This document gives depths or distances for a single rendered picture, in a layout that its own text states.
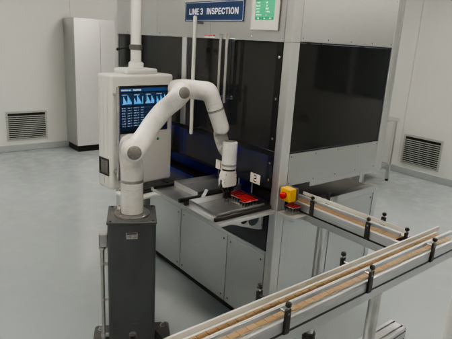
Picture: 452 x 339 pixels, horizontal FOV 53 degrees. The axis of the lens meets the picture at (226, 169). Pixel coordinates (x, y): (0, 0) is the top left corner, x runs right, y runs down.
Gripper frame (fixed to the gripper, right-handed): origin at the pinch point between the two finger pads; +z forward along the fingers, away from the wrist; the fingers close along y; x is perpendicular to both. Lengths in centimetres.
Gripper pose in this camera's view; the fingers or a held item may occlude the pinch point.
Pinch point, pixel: (227, 194)
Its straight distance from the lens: 260.4
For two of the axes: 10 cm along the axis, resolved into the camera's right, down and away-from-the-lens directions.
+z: -0.6, 9.6, 2.7
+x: 6.2, 2.5, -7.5
